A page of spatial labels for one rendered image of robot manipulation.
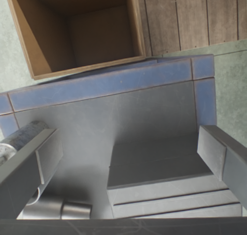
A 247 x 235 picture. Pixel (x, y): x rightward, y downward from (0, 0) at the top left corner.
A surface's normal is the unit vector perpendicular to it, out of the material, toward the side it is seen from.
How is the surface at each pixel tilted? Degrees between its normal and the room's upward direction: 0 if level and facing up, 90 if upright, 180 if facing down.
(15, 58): 0
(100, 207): 0
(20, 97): 0
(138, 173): 90
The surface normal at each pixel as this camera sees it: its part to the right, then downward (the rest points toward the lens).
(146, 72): -0.02, 0.28
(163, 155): -0.18, -0.95
